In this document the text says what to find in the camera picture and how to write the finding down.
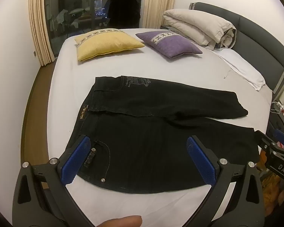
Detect grey upholstered headboard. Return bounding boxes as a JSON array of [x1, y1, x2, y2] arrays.
[[189, 2, 284, 94]]

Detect black denim pants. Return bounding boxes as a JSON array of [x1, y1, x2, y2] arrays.
[[65, 76, 261, 194]]

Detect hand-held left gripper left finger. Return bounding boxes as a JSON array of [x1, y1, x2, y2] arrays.
[[12, 135, 96, 227]]

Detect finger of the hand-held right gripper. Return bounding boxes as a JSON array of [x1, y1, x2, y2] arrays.
[[254, 130, 276, 150], [273, 129, 284, 148]]

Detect person's left hand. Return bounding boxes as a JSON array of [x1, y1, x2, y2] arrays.
[[95, 215, 143, 227]]

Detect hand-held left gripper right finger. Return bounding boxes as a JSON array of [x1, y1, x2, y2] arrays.
[[186, 136, 265, 227]]

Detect beige curtain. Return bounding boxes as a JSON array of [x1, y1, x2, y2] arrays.
[[28, 0, 55, 67], [142, 0, 177, 29]]

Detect purple cushion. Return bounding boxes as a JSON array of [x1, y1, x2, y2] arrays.
[[135, 31, 203, 59]]

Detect yellow cushion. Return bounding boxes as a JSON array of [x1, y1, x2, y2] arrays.
[[74, 28, 145, 62]]

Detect white pillow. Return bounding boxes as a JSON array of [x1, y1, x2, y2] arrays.
[[211, 48, 266, 91]]

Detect folded beige duvet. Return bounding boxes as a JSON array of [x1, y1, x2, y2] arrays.
[[162, 9, 237, 50]]

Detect orange patterned cloth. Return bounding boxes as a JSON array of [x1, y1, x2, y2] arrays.
[[259, 147, 284, 218]]

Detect bed with white sheet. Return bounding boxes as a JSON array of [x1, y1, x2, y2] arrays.
[[47, 27, 274, 227]]

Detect dark nightstand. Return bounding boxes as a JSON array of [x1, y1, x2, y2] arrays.
[[266, 102, 284, 139]]

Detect dark chair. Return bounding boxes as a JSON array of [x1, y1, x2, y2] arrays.
[[106, 0, 140, 29]]

